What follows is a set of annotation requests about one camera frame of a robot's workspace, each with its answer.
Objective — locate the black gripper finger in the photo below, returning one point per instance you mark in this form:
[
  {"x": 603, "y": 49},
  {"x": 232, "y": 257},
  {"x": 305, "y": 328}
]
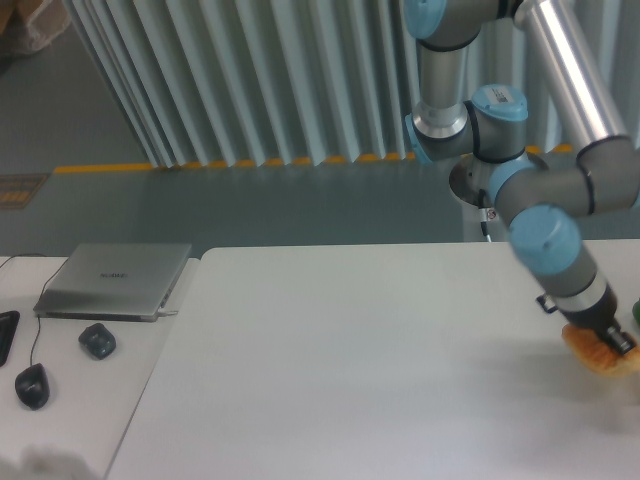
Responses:
[{"x": 620, "y": 341}]

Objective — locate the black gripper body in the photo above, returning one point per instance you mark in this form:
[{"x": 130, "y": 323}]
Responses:
[{"x": 599, "y": 317}]

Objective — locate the triangular golden bread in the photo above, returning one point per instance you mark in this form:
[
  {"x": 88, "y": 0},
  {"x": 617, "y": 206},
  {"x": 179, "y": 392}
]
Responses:
[{"x": 596, "y": 355}]

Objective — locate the black computer mouse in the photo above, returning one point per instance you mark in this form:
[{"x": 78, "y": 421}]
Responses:
[{"x": 32, "y": 387}]

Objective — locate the white sleeved forearm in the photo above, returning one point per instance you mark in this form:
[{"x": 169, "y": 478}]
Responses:
[{"x": 46, "y": 463}]

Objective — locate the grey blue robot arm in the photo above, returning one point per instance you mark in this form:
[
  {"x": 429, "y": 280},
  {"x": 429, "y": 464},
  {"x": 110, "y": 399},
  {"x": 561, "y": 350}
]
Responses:
[{"x": 538, "y": 206}]

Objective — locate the green object at edge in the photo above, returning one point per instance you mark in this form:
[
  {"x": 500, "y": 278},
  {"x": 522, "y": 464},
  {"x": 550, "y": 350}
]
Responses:
[{"x": 636, "y": 311}]

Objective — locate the white folding partition screen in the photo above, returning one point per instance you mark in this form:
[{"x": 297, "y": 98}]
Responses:
[{"x": 230, "y": 81}]

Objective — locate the silver closed laptop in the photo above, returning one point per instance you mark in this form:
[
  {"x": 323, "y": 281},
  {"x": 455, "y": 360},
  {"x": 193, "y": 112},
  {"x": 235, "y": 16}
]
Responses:
[{"x": 114, "y": 281}]

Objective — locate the black keyboard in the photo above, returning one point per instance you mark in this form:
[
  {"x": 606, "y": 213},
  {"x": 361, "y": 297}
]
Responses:
[{"x": 8, "y": 326}]

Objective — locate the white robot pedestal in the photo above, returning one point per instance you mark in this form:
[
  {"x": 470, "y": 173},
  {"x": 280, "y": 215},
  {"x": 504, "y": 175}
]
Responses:
[{"x": 472, "y": 210}]

